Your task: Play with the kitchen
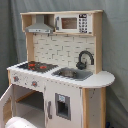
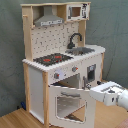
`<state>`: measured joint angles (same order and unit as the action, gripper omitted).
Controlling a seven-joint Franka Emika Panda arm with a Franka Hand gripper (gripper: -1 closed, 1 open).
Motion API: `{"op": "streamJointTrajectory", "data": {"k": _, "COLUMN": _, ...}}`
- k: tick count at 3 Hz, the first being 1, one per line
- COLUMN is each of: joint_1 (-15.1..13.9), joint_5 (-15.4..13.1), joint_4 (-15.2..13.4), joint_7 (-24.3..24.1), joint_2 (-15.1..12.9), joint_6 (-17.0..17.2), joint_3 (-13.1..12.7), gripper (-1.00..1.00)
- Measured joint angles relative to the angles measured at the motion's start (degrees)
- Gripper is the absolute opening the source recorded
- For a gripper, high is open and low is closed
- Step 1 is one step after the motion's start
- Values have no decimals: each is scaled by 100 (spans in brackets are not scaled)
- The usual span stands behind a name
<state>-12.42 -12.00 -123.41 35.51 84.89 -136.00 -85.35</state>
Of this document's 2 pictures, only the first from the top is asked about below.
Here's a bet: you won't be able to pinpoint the white oven door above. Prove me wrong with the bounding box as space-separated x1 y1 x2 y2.
0 86 13 128

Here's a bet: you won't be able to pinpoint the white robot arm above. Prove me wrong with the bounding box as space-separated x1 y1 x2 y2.
5 117 37 128

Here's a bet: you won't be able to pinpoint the wooden toy kitchen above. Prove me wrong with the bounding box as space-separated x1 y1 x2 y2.
0 9 116 128

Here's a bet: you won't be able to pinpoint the grey toy sink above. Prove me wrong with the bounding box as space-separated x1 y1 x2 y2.
52 67 92 81

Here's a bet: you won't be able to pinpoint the black toy faucet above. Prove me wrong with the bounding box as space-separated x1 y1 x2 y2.
76 50 94 70

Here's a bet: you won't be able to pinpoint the black stovetop red burners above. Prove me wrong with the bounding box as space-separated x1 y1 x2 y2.
20 61 56 72

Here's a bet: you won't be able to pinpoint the right oven knob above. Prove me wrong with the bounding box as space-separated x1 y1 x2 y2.
32 81 37 87

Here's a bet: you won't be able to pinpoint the white cabinet door ice dispenser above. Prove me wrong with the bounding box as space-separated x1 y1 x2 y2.
44 82 82 128

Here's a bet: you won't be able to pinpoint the white toy microwave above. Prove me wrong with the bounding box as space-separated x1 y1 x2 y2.
55 14 93 34

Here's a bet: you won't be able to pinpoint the grey range hood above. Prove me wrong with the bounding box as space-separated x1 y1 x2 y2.
25 15 53 34

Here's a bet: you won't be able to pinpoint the grey backdrop curtain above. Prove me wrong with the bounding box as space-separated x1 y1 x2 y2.
0 0 128 128

